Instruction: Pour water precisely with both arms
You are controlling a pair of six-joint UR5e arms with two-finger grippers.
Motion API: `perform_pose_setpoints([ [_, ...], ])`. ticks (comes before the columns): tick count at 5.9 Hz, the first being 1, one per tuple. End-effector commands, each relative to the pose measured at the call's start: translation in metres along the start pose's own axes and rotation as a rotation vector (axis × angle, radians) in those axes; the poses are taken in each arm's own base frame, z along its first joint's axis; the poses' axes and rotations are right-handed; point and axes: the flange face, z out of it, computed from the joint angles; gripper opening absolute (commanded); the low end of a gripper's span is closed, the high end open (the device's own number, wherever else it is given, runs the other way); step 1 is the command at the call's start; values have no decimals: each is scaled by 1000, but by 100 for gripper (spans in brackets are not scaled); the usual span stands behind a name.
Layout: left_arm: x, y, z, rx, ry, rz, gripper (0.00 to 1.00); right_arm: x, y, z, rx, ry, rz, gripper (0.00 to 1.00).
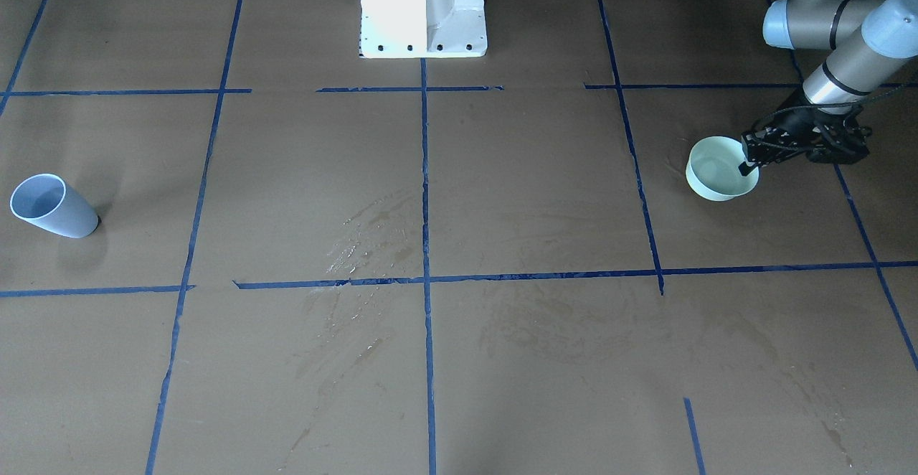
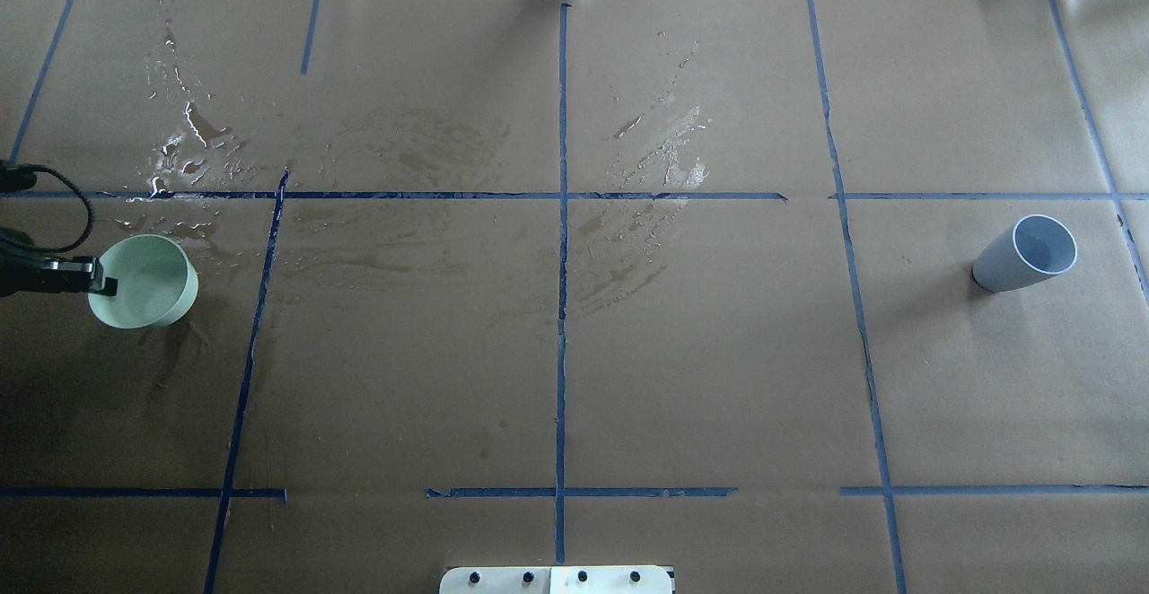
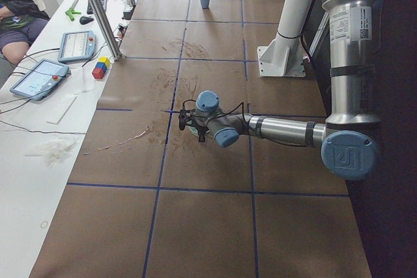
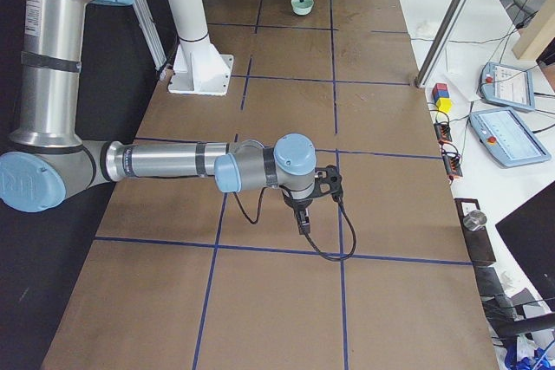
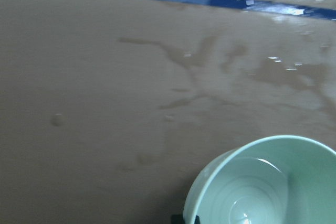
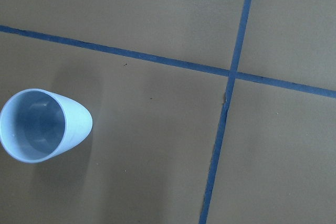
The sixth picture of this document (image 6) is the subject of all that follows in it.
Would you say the light blue plastic cup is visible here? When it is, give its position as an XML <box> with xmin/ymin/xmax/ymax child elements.
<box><xmin>1</xmin><ymin>89</ymin><xmax>93</xmax><ymax>163</ymax></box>

